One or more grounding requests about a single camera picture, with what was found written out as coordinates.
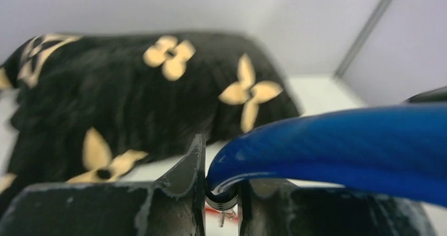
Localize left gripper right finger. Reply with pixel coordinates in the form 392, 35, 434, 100
238, 179, 436, 236

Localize red cable lock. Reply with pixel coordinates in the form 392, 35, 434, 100
205, 206, 239, 227

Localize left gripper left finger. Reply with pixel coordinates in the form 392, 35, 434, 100
1, 134, 206, 236

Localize silver keys on table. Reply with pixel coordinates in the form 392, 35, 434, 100
218, 208, 238, 228

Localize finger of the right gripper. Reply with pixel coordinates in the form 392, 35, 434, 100
404, 86, 446, 103

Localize blue cable lock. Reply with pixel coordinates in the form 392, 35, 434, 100
207, 103, 446, 206

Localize black floral pillow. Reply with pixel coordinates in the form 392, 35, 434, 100
1, 31, 302, 214

